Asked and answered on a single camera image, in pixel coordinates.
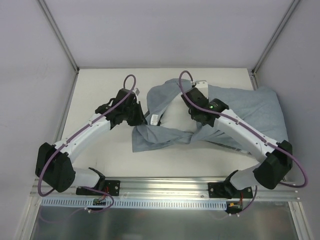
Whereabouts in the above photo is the right aluminium frame post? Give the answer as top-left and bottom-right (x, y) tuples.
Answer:
(252, 0), (302, 75)

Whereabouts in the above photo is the aluminium frame post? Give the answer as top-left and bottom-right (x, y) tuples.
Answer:
(252, 0), (302, 75)
(36, 0), (80, 74)

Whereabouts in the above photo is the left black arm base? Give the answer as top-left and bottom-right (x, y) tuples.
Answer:
(76, 167), (121, 196)

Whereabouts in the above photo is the aluminium mounting rail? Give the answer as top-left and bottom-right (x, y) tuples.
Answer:
(29, 176), (301, 201)

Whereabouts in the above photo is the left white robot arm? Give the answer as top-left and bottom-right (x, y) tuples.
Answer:
(35, 88), (147, 195)

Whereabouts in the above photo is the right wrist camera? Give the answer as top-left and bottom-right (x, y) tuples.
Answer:
(192, 80), (209, 98)

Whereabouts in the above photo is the white pillow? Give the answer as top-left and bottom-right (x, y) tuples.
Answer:
(160, 94), (197, 133)

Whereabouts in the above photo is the left aluminium frame post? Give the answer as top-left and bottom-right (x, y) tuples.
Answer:
(36, 0), (80, 74)

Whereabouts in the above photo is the white slotted cable duct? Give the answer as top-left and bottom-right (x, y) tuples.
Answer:
(41, 197), (227, 211)

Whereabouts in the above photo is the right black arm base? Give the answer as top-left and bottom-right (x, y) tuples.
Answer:
(207, 170), (253, 200)

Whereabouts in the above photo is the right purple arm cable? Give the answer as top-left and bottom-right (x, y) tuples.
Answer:
(179, 70), (309, 188)

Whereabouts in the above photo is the grey striped pillowcase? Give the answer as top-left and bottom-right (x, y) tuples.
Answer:
(132, 79), (288, 153)

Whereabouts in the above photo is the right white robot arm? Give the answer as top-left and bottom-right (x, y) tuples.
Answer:
(181, 86), (293, 199)

